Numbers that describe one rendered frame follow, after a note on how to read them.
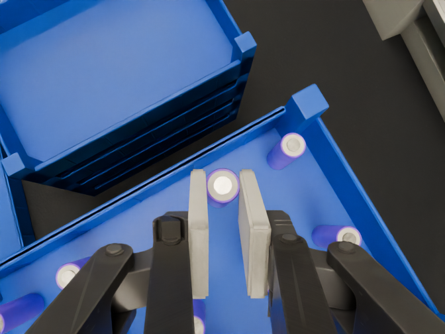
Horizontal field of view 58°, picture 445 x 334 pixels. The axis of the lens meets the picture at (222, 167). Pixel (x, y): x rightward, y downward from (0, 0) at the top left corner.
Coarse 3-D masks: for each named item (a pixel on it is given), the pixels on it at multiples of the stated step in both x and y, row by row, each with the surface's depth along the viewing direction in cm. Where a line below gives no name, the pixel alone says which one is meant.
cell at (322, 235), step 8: (320, 232) 31; (328, 232) 29; (336, 232) 27; (344, 232) 27; (352, 232) 27; (320, 240) 31; (328, 240) 29; (336, 240) 27; (344, 240) 27; (352, 240) 27; (360, 240) 27
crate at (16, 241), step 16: (0, 144) 68; (0, 160) 68; (0, 176) 72; (0, 192) 72; (16, 192) 69; (0, 208) 72; (16, 208) 68; (0, 224) 71; (16, 224) 66; (0, 240) 71; (16, 240) 71; (32, 240) 70; (0, 256) 71
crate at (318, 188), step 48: (240, 144) 34; (336, 144) 29; (144, 192) 30; (288, 192) 34; (336, 192) 34; (48, 240) 28; (96, 240) 33; (144, 240) 33; (384, 240) 29; (0, 288) 32; (48, 288) 32; (240, 288) 33
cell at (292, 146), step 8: (288, 136) 28; (296, 136) 28; (280, 144) 28; (288, 144) 28; (296, 144) 28; (304, 144) 28; (272, 152) 31; (280, 152) 28; (288, 152) 28; (296, 152) 28; (272, 160) 32; (280, 160) 30; (288, 160) 29; (280, 168) 33
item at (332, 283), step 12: (276, 216) 17; (288, 216) 17; (276, 228) 16; (288, 228) 16; (312, 252) 14; (324, 252) 14; (324, 264) 13; (324, 276) 13; (336, 276) 13; (324, 288) 13; (336, 288) 13; (348, 288) 13; (336, 300) 13; (348, 300) 13
